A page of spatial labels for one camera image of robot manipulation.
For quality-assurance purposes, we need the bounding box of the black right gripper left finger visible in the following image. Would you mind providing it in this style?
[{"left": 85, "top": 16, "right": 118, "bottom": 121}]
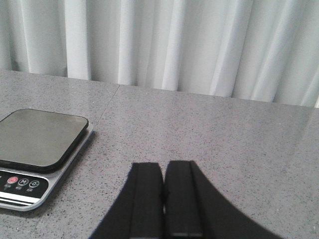
[{"left": 90, "top": 162, "right": 164, "bottom": 239}]

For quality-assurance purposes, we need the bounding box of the white pleated curtain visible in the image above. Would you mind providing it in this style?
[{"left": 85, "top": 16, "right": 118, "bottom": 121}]
[{"left": 0, "top": 0, "right": 319, "bottom": 107}]

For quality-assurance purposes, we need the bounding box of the silver digital kitchen scale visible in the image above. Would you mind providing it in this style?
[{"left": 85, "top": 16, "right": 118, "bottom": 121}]
[{"left": 0, "top": 109, "right": 93, "bottom": 211}]

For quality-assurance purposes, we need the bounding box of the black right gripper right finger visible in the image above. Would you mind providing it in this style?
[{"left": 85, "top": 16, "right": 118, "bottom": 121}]
[{"left": 164, "top": 161, "right": 278, "bottom": 239}]

